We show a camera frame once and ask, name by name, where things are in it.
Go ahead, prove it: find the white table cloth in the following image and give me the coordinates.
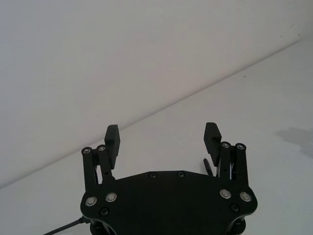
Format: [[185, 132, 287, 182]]
[[0, 40, 313, 235]]

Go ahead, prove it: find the thin dark cable with plug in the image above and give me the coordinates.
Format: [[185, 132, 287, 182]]
[[202, 154, 214, 176]]

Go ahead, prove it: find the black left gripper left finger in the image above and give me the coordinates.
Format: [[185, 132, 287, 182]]
[[81, 124, 121, 192]]

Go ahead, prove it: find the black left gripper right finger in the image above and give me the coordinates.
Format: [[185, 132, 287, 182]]
[[203, 122, 251, 188]]

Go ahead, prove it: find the thick black cable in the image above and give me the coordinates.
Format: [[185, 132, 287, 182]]
[[43, 215, 91, 235]]

